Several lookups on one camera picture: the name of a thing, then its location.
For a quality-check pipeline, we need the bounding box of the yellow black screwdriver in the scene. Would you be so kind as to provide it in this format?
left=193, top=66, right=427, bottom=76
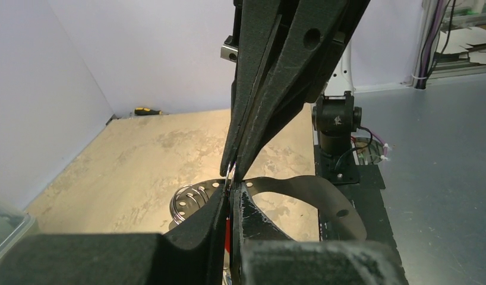
left=134, top=107, right=163, bottom=116

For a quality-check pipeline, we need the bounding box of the green plastic toolbox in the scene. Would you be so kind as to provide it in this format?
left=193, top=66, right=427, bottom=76
left=0, top=201, right=39, bottom=262

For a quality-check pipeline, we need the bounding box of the aluminium frame rail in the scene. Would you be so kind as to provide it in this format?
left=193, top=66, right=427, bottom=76
left=406, top=1, right=486, bottom=89

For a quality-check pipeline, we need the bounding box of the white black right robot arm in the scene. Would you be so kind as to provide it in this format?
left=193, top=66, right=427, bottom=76
left=219, top=1, right=369, bottom=181

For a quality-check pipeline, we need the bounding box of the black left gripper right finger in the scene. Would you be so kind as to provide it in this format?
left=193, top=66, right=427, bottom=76
left=229, top=181, right=407, bottom=284

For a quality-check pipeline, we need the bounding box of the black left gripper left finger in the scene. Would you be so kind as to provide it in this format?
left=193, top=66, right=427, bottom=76
left=0, top=188, right=228, bottom=284

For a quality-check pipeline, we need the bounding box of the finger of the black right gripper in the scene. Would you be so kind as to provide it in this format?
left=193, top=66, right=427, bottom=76
left=220, top=1, right=281, bottom=176
left=255, top=0, right=369, bottom=159

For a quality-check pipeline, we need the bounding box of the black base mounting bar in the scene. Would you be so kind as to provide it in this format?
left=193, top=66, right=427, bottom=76
left=314, top=145, right=399, bottom=254

